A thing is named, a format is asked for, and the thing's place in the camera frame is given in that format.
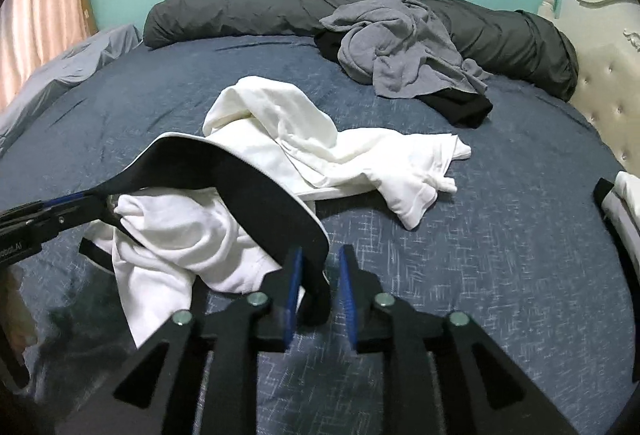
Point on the pink striped curtain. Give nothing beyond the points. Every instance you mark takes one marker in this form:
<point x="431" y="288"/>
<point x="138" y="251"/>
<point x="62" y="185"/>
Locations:
<point x="32" y="33"/>

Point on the light grey blanket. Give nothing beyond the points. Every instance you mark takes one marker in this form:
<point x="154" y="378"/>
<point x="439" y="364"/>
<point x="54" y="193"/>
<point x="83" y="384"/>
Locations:
<point x="64" y="72"/>

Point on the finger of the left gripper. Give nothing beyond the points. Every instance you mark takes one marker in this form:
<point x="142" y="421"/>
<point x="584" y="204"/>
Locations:
<point x="79" y="202"/>

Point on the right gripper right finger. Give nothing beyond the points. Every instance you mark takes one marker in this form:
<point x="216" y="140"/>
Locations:
<point x="442" y="374"/>

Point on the cream tufted headboard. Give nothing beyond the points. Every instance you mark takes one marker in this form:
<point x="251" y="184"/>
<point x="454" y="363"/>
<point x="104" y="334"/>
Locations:
<point x="605" y="35"/>

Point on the white polo shirt black collar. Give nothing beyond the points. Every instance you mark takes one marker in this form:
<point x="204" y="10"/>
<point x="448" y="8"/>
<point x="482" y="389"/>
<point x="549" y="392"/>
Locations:
<point x="225" y="206"/>

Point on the black garment under grey shirt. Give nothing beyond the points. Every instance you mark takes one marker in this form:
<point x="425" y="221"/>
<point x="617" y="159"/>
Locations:
<point x="461" y="109"/>

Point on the folded white clothes stack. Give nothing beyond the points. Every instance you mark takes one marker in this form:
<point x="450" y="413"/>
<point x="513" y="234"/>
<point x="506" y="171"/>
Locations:
<point x="621" y="206"/>

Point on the grey crumpled shirt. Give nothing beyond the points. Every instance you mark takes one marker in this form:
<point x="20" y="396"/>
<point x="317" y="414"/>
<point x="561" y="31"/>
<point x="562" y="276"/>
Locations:
<point x="402" y="49"/>

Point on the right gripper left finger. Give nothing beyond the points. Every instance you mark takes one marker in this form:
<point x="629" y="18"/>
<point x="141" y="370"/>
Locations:
<point x="198" y="372"/>

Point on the dark grey rolled duvet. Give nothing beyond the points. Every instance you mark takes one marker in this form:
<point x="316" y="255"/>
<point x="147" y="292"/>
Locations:
<point x="514" y="43"/>

